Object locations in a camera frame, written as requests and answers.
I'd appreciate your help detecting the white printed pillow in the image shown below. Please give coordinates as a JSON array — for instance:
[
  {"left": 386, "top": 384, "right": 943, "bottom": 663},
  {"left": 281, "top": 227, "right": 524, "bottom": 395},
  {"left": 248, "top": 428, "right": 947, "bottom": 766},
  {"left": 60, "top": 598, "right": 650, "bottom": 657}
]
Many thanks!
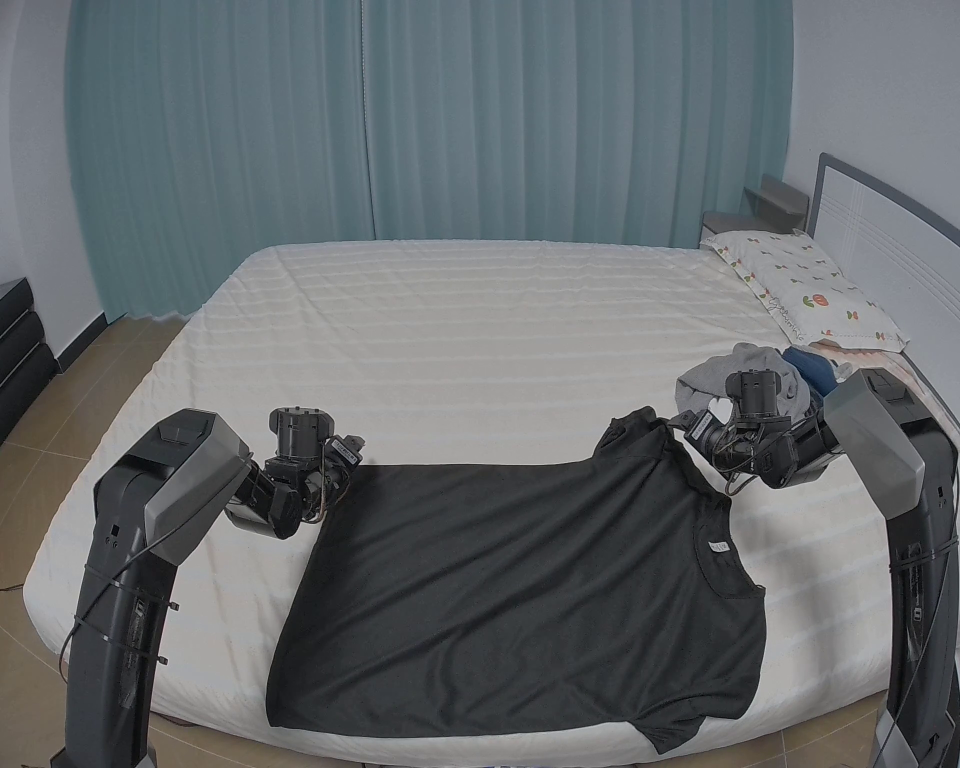
[{"left": 699, "top": 229, "right": 910, "bottom": 352}]

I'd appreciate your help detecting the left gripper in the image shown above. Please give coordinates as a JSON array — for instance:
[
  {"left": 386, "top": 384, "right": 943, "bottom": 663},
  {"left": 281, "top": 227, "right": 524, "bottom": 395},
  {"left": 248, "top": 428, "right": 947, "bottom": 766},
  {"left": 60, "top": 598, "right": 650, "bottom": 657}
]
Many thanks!
[{"left": 327, "top": 433, "right": 371, "bottom": 471}]

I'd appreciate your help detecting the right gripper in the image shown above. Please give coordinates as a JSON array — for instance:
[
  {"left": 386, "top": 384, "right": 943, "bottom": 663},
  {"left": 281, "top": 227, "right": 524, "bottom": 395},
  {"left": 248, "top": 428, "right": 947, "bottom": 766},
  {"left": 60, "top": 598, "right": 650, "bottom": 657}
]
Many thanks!
[{"left": 669, "top": 408, "right": 726, "bottom": 453}]

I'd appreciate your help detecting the blue-green curtain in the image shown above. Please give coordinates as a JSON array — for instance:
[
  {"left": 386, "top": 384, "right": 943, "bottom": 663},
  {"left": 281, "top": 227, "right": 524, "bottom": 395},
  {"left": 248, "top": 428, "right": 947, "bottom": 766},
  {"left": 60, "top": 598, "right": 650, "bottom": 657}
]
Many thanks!
[
  {"left": 63, "top": 0, "right": 374, "bottom": 325},
  {"left": 360, "top": 0, "right": 796, "bottom": 249}
]

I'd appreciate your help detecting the bed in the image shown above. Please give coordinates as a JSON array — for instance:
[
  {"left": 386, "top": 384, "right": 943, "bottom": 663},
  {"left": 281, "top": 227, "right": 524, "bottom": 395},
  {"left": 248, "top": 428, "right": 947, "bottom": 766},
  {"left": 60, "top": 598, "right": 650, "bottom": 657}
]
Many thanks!
[{"left": 22, "top": 152, "right": 960, "bottom": 751}]

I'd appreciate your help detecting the grey bedside table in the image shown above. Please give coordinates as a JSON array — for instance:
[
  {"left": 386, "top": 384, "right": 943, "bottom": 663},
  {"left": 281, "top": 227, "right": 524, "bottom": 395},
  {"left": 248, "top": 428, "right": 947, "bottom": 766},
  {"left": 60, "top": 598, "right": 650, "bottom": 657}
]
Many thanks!
[{"left": 701, "top": 174, "right": 811, "bottom": 249}]

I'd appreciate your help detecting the dark blue garment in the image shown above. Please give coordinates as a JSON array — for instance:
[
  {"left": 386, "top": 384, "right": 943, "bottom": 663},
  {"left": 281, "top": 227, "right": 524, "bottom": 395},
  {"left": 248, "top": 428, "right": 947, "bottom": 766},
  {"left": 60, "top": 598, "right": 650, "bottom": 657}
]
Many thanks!
[{"left": 783, "top": 348, "right": 841, "bottom": 397}]

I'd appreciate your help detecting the black cable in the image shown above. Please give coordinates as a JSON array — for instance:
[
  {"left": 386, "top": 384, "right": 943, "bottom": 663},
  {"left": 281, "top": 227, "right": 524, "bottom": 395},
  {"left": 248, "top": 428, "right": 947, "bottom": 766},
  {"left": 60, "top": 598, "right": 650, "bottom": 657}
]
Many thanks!
[{"left": 60, "top": 457, "right": 252, "bottom": 669}]

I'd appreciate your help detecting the black chest of drawers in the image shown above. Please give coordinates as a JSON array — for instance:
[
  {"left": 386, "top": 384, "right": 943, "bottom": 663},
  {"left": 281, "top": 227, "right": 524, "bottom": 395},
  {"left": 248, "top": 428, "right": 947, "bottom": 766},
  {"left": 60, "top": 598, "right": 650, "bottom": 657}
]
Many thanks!
[{"left": 0, "top": 276, "right": 60, "bottom": 445}]

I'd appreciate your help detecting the grey garment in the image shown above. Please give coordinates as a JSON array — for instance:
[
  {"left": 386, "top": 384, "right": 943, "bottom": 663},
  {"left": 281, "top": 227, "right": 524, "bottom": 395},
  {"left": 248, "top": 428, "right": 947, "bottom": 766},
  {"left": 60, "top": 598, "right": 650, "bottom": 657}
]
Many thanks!
[{"left": 675, "top": 342, "right": 813, "bottom": 421}]

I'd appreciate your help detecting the black T-shirt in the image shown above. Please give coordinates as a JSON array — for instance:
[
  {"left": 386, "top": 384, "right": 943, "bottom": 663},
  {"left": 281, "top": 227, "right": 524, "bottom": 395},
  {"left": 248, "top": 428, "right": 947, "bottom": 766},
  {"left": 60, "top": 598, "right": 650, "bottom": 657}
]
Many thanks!
[{"left": 264, "top": 406, "right": 768, "bottom": 756}]

